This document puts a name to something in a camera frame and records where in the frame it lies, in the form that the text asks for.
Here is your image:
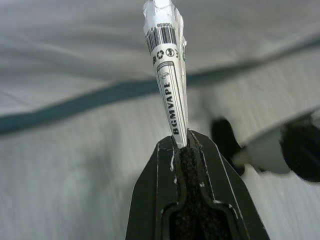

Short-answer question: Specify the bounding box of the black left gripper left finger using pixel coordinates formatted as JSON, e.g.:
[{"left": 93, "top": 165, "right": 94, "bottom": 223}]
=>
[{"left": 124, "top": 136, "right": 194, "bottom": 240}]

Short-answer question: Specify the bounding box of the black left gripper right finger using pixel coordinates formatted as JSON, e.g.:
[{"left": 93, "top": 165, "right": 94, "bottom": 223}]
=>
[{"left": 186, "top": 129, "right": 271, "bottom": 240}]

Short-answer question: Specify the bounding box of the white printed paper package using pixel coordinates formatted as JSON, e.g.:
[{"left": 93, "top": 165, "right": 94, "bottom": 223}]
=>
[{"left": 142, "top": 0, "right": 189, "bottom": 148}]

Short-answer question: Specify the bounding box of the cream bed mattress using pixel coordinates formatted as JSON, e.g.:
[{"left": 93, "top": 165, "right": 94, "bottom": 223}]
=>
[{"left": 0, "top": 0, "right": 320, "bottom": 123}]

